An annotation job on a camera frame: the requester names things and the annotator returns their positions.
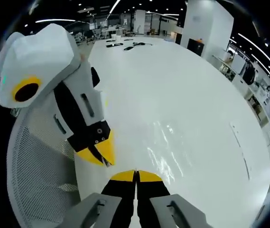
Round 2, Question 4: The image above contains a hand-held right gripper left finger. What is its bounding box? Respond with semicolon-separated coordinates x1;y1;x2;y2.
72;169;136;228

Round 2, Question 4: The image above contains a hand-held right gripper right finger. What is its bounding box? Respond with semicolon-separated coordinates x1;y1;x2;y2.
135;169;213;228

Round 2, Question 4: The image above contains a clear food packaging bag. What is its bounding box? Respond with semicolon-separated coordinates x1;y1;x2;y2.
146;142;177;186
157;120;189;171

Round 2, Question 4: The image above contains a white mesh office chair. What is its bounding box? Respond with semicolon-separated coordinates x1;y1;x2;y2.
6;106;82;228

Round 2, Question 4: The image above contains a black cabinet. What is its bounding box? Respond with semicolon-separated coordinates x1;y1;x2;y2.
187;38;206;57

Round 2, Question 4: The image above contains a black backpack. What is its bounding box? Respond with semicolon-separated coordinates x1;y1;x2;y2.
242;61;257;86

